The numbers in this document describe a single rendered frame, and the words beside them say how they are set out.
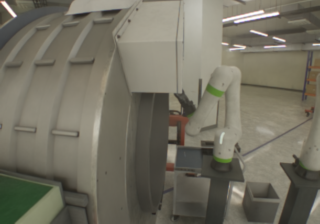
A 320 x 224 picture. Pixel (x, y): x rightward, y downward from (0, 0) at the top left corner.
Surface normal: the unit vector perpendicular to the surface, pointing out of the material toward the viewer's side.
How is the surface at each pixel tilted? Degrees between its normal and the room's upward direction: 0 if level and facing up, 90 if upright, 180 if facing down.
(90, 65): 54
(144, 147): 72
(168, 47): 125
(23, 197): 0
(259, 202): 90
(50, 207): 90
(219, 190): 90
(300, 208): 90
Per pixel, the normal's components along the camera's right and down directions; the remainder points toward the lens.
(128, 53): -0.11, 0.73
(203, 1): 0.52, 0.18
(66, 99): -0.13, -0.29
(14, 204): 0.00, -0.98
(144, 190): -0.15, 0.35
